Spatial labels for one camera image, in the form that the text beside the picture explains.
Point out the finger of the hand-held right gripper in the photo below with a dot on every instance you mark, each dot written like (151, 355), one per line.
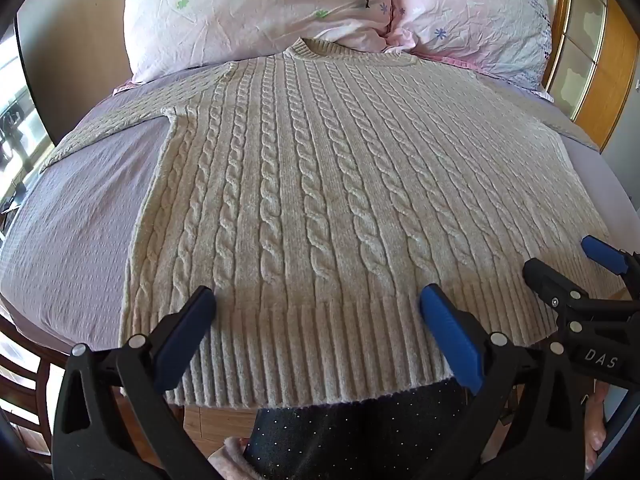
(602, 252)
(547, 277)

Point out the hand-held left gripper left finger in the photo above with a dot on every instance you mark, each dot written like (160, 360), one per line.
(186, 336)

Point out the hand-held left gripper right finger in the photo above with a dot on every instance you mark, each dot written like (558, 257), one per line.
(449, 332)

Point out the person's right hand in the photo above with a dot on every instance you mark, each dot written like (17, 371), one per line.
(595, 430)

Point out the pink fuzzy slipper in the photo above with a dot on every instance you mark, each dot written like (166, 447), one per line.
(231, 457)

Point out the dark dotted pants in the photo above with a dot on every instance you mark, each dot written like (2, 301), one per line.
(360, 435)

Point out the lavender bed sheet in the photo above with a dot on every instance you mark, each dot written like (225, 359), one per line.
(80, 210)

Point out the dark wooden chair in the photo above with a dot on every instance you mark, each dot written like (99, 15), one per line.
(22, 375)

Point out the wooden headboard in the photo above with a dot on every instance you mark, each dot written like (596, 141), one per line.
(595, 75)

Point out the pink floral pillow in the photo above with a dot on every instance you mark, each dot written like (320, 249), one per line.
(470, 10)

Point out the window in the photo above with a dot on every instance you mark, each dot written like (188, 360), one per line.
(17, 105)

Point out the white floral pillow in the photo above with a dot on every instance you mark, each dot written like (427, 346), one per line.
(240, 15)

